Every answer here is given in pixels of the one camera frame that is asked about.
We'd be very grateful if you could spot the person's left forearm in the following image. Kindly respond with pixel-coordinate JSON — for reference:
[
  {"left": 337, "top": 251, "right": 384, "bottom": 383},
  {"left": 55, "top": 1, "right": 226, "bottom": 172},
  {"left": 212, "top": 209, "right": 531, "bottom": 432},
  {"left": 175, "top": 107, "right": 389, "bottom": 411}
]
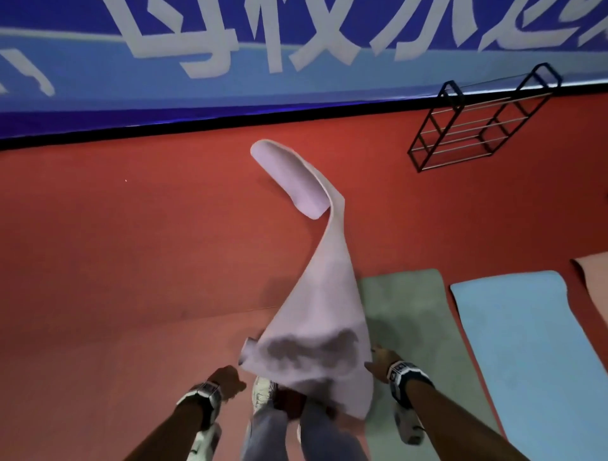
[{"left": 123, "top": 403, "right": 203, "bottom": 461}]

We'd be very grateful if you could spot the person's right forearm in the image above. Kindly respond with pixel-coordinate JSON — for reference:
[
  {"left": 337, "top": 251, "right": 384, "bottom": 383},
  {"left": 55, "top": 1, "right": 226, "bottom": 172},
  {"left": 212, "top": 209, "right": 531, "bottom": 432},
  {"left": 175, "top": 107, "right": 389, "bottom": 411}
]
[{"left": 406, "top": 379, "right": 528, "bottom": 461}]

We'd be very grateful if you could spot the person's left hand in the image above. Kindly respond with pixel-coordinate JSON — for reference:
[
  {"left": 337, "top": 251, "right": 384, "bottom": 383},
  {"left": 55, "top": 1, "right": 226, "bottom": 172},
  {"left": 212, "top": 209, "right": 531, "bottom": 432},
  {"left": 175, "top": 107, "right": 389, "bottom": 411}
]
[{"left": 206, "top": 365, "right": 248, "bottom": 403}]

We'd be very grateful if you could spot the person's right hand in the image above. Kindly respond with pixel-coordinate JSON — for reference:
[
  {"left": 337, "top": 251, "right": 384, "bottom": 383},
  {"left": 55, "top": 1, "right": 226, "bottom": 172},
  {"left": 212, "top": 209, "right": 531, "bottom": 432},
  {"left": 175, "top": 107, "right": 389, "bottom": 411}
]
[{"left": 364, "top": 349, "right": 405, "bottom": 384}]

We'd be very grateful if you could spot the black metal mat rack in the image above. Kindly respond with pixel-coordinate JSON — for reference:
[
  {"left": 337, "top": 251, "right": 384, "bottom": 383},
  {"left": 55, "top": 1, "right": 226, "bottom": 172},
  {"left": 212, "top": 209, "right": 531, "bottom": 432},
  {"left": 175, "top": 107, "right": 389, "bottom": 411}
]
[{"left": 407, "top": 63, "right": 564, "bottom": 173}]

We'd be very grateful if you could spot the lilac yoga mat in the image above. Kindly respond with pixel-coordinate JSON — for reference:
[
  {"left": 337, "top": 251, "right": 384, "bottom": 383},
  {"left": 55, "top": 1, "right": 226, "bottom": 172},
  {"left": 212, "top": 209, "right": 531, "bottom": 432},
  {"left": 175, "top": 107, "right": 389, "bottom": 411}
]
[{"left": 237, "top": 139, "right": 376, "bottom": 421}]

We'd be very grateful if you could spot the black wristband with marker tags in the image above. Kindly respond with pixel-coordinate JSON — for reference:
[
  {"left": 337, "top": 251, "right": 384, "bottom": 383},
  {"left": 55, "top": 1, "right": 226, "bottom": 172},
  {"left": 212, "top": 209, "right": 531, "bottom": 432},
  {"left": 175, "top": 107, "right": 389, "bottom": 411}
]
[
  {"left": 387, "top": 360, "right": 436, "bottom": 409},
  {"left": 175, "top": 382, "right": 224, "bottom": 431}
]

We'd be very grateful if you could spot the green yoga mat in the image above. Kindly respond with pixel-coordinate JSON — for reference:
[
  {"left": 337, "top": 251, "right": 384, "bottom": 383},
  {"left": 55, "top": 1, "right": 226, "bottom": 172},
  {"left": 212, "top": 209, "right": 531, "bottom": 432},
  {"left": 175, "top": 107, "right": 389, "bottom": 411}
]
[{"left": 358, "top": 269, "right": 504, "bottom": 461}]

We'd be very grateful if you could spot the peach yoga mat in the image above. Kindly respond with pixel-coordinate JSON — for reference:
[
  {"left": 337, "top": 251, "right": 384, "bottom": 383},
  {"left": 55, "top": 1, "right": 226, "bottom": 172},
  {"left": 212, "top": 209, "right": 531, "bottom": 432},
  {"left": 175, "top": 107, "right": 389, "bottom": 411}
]
[{"left": 569, "top": 251, "right": 608, "bottom": 329}]

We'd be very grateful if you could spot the person's white shoe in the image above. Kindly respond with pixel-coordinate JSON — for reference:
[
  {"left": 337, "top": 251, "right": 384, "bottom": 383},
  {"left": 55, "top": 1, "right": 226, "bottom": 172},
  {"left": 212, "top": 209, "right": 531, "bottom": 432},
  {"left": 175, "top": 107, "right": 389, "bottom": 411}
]
[{"left": 251, "top": 376, "right": 279, "bottom": 412}]

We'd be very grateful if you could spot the light blue yoga mat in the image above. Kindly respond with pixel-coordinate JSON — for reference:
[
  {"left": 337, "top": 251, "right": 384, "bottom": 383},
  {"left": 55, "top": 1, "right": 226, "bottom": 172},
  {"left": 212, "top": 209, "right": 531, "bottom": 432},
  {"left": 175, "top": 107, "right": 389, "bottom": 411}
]
[{"left": 450, "top": 270, "right": 608, "bottom": 461}]

